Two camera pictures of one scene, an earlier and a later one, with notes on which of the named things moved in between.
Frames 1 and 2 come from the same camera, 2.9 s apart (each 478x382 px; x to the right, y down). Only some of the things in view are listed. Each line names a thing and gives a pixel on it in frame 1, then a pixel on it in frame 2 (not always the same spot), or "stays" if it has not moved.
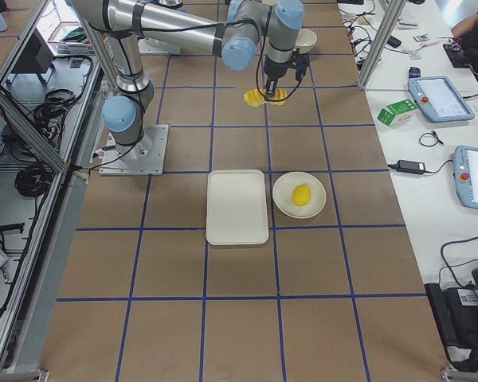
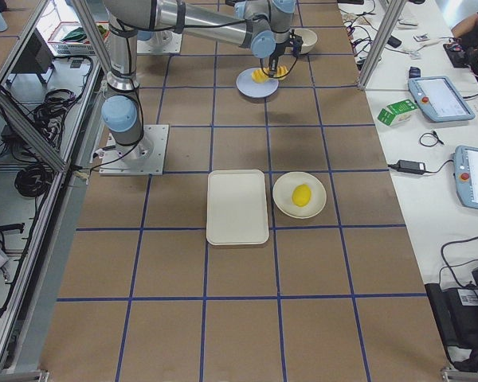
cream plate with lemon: (282, 195) stays
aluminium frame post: (382, 42) stays
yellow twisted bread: (253, 98) to (262, 76)
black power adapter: (411, 166) stays
